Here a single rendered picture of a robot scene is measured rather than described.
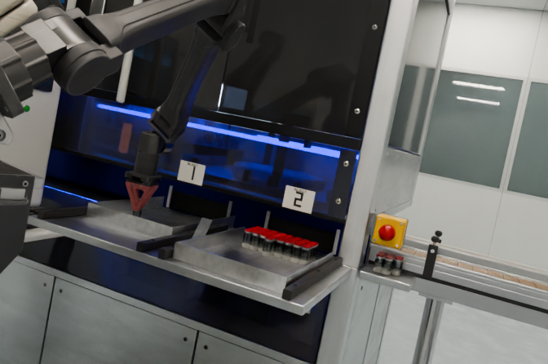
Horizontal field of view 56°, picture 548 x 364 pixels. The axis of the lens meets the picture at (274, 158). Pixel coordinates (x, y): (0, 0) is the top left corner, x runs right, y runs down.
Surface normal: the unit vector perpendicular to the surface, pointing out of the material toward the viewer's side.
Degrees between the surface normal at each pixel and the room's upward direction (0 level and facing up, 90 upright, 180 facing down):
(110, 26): 50
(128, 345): 90
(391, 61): 90
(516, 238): 90
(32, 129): 90
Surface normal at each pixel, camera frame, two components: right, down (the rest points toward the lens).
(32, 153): 0.91, 0.20
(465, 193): -0.37, -0.02
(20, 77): 0.79, 0.34
